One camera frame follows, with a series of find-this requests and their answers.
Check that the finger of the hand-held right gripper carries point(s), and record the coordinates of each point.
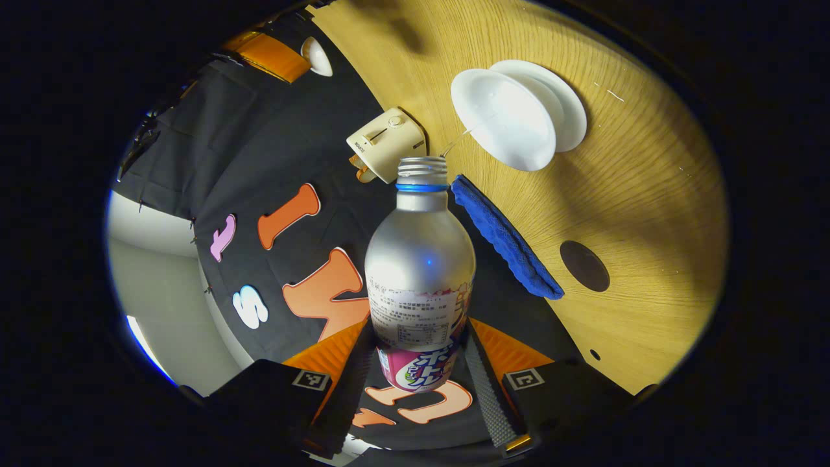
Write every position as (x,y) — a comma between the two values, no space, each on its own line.
(272,57)

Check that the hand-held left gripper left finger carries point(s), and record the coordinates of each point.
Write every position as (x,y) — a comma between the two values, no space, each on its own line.
(350,395)

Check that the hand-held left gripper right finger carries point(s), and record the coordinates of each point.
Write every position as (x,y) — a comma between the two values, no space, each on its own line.
(489,402)

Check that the white teacup lid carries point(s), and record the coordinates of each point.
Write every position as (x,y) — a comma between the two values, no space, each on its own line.
(318,56)

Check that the silver water bottle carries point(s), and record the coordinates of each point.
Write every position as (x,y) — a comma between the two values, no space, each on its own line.
(418,259)

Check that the dark round coaster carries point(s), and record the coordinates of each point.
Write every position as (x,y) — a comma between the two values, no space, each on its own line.
(583,266)

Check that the white teacup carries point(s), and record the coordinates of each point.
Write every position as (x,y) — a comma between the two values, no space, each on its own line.
(506,120)

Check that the white teacup saucer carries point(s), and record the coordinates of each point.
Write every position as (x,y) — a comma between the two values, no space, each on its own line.
(570,110)

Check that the black backdrop cloth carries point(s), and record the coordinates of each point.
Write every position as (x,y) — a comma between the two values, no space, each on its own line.
(272,149)

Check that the toasted bread slice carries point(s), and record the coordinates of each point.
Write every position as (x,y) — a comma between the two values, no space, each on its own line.
(356,160)
(366,174)

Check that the cream toaster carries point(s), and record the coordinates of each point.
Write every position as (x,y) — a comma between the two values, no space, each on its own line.
(386,139)

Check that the blue cloth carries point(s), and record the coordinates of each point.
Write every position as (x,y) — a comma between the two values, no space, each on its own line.
(512,246)

